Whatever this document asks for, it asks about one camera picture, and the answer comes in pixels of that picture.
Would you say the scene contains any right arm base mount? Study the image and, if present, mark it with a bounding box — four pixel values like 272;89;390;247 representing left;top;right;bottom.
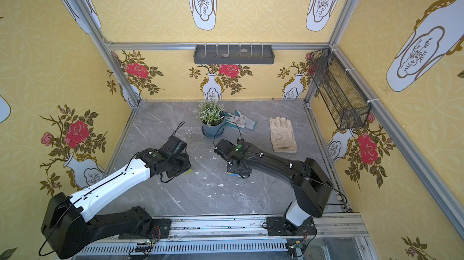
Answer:
262;217;317;237

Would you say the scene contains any aluminium corner post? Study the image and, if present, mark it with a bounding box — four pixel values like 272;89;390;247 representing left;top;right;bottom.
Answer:
62;0;141;109

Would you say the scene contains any grey plant pot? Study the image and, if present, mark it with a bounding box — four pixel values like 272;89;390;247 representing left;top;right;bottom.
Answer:
202;121;225;138

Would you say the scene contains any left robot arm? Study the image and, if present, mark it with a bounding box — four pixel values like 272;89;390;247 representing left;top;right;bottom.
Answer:
41;135;191;260

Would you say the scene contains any teal grey work glove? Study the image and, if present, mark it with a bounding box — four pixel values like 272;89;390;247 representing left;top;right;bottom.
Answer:
225;110;256;130

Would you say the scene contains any black wire mesh basket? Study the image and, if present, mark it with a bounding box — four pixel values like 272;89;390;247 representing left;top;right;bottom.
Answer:
307;49;371;130

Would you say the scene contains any grey wall shelf tray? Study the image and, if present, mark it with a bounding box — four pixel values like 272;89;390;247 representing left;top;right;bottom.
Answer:
193;43;276;65

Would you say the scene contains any beige work glove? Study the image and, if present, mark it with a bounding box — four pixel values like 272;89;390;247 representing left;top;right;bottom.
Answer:
269;116;297;153

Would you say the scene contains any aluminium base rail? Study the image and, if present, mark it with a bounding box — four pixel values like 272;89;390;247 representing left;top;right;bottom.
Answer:
72;213;379;260

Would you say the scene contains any green artificial plant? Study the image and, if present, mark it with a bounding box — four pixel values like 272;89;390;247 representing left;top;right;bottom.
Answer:
196;101;225;127

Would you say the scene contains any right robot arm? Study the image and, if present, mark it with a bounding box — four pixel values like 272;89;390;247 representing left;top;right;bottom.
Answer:
214;139;334;227

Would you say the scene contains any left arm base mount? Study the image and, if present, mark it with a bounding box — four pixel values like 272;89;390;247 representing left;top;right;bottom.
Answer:
118;218;172;240

